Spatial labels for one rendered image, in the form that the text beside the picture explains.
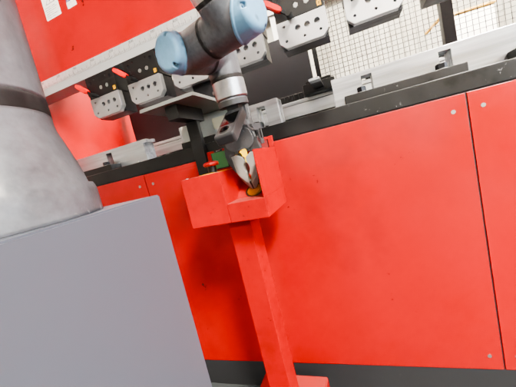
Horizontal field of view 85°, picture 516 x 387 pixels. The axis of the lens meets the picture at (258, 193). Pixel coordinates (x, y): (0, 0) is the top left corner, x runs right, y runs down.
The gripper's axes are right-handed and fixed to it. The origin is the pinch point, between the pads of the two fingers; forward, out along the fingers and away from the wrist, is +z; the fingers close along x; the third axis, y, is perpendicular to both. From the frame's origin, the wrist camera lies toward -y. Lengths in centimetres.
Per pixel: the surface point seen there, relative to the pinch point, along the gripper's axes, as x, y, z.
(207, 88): 21, 35, -31
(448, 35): -74, 110, -33
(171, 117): 21.8, 8.7, -22.0
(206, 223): 11.0, -7.0, 5.7
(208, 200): 8.8, -6.6, 0.4
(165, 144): 62, 56, -18
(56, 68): 85, 33, -59
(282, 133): -5.7, 19.2, -9.6
